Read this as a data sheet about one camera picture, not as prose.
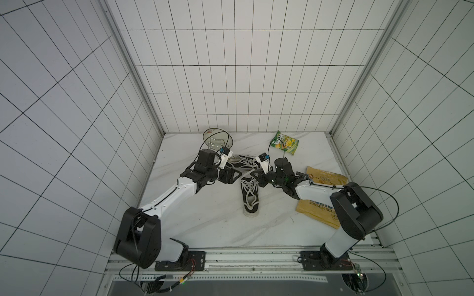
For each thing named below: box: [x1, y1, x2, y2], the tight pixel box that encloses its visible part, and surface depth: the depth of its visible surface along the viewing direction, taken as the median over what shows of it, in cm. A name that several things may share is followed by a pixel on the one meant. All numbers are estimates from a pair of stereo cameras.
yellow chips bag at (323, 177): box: [306, 165, 349, 186], surface depth 99 cm
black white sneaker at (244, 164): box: [226, 154, 263, 176], surface depth 100 cm
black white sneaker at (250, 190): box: [240, 176, 260, 218], surface depth 87 cm
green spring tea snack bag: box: [269, 130, 299, 156], surface depth 115 cm
